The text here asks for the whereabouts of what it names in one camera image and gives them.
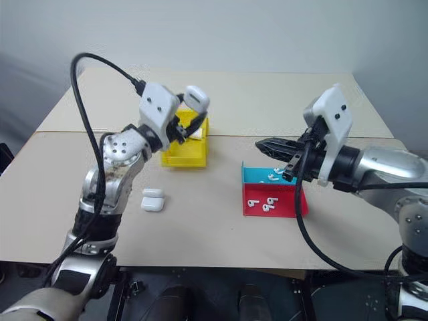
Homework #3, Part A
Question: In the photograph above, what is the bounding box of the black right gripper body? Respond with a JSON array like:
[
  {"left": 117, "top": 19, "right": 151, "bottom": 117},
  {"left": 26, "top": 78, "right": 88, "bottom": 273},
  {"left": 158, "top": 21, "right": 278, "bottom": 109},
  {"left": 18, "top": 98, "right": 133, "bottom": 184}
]
[{"left": 283, "top": 118, "right": 331, "bottom": 184}]

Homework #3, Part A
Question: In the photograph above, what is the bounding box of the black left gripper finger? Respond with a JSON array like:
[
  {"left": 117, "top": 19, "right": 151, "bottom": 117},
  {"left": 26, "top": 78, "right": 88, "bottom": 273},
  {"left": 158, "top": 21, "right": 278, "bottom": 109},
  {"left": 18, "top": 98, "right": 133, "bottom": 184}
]
[
  {"left": 182, "top": 111, "right": 209, "bottom": 139},
  {"left": 173, "top": 92, "right": 187, "bottom": 117}
]

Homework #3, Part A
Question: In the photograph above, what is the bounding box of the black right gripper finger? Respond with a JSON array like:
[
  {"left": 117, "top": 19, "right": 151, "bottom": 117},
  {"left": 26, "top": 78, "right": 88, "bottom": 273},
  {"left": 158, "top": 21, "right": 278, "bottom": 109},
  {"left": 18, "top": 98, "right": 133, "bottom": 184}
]
[
  {"left": 257, "top": 146, "right": 299, "bottom": 165},
  {"left": 255, "top": 137, "right": 304, "bottom": 153}
]

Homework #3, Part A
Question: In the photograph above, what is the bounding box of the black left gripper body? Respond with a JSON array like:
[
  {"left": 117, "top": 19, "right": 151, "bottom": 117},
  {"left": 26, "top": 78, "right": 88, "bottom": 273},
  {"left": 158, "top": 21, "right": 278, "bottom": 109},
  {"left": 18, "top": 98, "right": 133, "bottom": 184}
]
[{"left": 165, "top": 113, "right": 189, "bottom": 145}]

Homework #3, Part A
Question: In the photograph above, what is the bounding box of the yellow plastic bin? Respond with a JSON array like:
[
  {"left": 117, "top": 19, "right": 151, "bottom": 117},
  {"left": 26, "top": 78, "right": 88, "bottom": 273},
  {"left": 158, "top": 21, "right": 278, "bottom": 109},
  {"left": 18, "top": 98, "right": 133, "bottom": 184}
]
[{"left": 160, "top": 107, "right": 211, "bottom": 169}]

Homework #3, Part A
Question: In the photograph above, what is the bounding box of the blue plastic tray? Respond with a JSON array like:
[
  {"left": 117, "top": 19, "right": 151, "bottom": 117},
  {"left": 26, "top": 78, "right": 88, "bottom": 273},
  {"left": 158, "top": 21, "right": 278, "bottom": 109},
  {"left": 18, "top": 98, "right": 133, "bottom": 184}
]
[{"left": 241, "top": 160, "right": 299, "bottom": 187}]

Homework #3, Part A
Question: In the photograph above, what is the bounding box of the red plastic tray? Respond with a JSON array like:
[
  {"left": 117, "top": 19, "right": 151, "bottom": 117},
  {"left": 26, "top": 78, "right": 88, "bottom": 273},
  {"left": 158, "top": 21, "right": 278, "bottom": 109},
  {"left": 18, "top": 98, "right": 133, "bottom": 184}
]
[{"left": 241, "top": 182, "right": 310, "bottom": 219}]

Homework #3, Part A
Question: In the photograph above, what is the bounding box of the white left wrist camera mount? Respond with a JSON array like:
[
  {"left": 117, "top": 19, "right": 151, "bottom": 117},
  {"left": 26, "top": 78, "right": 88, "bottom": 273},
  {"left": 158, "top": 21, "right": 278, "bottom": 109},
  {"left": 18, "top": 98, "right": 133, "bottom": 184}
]
[{"left": 138, "top": 82, "right": 179, "bottom": 150}]

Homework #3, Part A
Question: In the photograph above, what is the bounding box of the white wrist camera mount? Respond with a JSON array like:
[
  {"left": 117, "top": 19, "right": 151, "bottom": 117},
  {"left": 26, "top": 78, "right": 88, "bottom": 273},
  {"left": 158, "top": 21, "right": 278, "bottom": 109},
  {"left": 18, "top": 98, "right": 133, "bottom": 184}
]
[
  {"left": 138, "top": 82, "right": 179, "bottom": 150},
  {"left": 302, "top": 83, "right": 354, "bottom": 187}
]

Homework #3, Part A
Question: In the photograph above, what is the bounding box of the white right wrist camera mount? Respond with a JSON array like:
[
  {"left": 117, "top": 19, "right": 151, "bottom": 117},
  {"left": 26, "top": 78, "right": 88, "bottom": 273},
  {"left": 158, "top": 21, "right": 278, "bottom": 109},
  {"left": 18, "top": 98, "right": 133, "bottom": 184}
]
[{"left": 302, "top": 83, "right": 354, "bottom": 187}]

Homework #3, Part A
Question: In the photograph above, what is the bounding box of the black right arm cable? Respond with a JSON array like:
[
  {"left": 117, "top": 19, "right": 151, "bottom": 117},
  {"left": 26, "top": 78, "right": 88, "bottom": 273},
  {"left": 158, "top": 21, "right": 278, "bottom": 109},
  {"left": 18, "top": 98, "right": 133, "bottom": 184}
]
[{"left": 293, "top": 133, "right": 428, "bottom": 286}]

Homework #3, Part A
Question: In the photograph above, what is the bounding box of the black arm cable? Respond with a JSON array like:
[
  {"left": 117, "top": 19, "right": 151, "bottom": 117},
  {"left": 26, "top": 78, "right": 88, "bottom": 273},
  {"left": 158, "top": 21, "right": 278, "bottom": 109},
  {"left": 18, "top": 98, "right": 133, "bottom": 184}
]
[
  {"left": 293, "top": 133, "right": 428, "bottom": 286},
  {"left": 42, "top": 52, "right": 148, "bottom": 289}
]

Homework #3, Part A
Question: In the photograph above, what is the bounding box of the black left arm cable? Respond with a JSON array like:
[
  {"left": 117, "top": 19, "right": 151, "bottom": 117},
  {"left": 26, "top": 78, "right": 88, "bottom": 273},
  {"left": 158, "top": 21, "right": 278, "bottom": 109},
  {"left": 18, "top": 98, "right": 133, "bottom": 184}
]
[{"left": 42, "top": 52, "right": 148, "bottom": 289}]

